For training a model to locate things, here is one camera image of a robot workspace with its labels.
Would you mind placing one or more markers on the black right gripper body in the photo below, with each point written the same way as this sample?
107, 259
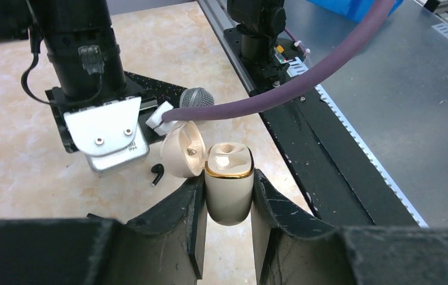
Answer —
130, 91

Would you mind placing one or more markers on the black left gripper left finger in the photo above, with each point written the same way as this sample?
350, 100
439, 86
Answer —
164, 245

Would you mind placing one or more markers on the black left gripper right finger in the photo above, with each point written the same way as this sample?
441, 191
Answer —
293, 247

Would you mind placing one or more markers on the white earbud charging case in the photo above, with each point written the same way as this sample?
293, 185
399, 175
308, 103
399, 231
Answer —
227, 167

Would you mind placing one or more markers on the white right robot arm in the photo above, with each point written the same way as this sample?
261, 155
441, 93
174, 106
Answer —
81, 45

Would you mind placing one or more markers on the black microphone grey head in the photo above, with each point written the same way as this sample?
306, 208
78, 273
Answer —
155, 92

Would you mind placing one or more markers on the blue plastic bin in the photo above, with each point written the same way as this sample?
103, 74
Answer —
354, 10

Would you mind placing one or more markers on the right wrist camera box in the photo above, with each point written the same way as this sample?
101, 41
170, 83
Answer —
109, 136

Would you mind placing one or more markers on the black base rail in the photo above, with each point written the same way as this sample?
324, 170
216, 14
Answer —
335, 171

